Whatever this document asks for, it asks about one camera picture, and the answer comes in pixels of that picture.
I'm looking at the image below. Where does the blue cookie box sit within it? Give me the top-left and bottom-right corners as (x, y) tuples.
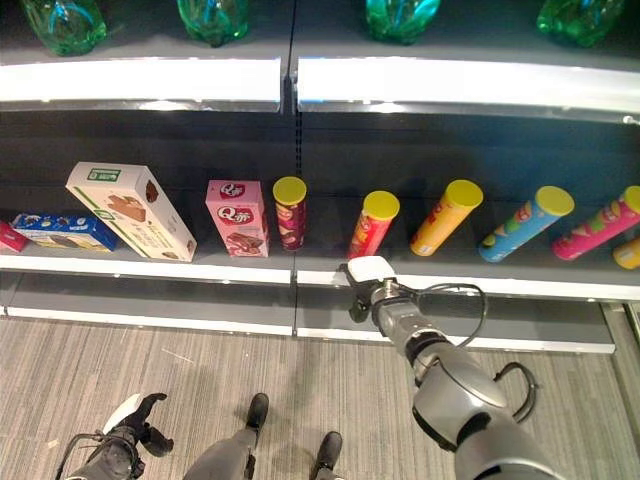
(10, 213), (120, 253)

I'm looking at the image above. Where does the robot right leg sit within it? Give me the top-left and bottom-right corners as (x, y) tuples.
(309, 430), (344, 480)

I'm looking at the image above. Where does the blue chip can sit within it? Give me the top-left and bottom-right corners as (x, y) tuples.
(478, 185), (576, 264)

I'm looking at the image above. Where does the pink chip can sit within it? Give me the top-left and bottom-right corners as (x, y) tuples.
(551, 185), (640, 262)

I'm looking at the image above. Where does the red chip can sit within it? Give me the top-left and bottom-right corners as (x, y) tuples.
(346, 190), (401, 260)

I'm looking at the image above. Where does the magenta snack box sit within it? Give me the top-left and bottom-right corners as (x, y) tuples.
(0, 220), (30, 254)

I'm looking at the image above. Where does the black store shelf unit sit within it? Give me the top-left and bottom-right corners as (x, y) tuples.
(0, 0), (640, 355)

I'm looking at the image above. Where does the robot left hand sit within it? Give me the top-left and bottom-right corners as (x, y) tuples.
(101, 392), (175, 458)

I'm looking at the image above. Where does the maroon chip can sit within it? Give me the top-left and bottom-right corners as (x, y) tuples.
(272, 175), (308, 252)

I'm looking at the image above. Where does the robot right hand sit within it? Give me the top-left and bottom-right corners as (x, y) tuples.
(336, 256), (400, 323)

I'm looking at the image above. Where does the pink Q cake box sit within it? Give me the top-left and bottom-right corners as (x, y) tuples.
(205, 179), (271, 259)

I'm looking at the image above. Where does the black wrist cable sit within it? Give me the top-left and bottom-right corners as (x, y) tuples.
(390, 282), (540, 425)

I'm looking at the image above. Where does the orange chip can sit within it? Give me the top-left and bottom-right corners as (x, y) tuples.
(409, 179), (485, 258)

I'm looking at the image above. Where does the green plastic bottle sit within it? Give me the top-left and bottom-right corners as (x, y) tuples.
(364, 0), (442, 46)
(176, 0), (250, 49)
(536, 0), (626, 49)
(20, 0), (108, 57)

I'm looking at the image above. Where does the white chocolate wafer box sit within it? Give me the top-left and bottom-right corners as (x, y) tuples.
(65, 161), (198, 263)

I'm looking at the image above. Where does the yellow chip can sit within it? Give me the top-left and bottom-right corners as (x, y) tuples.
(612, 236), (640, 271)

